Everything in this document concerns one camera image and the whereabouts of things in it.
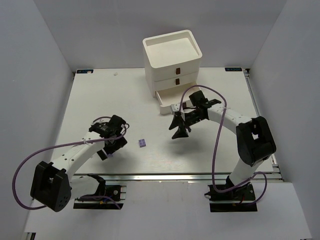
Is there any white bottom drawer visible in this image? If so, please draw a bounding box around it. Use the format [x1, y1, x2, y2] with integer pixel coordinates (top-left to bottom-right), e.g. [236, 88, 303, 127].
[155, 82, 200, 115]

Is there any white three-drawer cabinet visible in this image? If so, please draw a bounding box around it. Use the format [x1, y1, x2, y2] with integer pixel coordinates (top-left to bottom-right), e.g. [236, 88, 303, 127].
[142, 29, 203, 97]

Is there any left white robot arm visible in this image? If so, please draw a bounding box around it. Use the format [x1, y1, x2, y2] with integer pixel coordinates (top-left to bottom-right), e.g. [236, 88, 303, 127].
[30, 115, 128, 212]

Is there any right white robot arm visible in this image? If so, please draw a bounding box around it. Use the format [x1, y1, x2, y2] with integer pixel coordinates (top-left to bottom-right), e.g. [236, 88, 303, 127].
[169, 90, 277, 191]

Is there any blue label sticker right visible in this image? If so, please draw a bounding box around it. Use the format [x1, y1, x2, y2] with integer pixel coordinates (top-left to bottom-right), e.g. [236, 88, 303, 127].
[224, 67, 243, 72]

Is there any blue label sticker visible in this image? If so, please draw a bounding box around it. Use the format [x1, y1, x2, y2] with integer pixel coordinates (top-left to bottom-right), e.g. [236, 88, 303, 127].
[224, 67, 243, 72]
[76, 69, 94, 74]

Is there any blue label sticker left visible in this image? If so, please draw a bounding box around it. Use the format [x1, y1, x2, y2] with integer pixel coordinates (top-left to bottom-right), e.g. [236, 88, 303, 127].
[76, 69, 94, 74]

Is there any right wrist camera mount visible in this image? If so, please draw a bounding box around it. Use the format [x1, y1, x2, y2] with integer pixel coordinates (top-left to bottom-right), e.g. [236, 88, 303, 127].
[170, 103, 181, 116]

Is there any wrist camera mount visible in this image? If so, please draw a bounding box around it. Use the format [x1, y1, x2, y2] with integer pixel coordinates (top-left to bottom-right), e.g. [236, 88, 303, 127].
[170, 103, 181, 116]
[88, 116, 111, 132]

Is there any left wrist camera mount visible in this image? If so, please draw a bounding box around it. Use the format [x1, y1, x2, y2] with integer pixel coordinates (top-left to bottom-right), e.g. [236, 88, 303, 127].
[88, 116, 111, 132]

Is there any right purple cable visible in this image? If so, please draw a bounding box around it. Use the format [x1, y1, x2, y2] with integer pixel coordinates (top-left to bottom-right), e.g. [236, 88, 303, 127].
[179, 84, 268, 206]

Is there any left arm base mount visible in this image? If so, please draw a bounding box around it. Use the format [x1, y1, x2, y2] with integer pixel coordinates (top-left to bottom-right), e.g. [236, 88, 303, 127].
[70, 174, 127, 210]

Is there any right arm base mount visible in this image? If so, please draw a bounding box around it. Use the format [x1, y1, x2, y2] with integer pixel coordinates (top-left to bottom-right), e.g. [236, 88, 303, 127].
[204, 183, 258, 213]

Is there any aluminium rail frame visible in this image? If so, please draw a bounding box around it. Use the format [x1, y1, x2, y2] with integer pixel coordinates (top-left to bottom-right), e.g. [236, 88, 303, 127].
[25, 68, 289, 240]

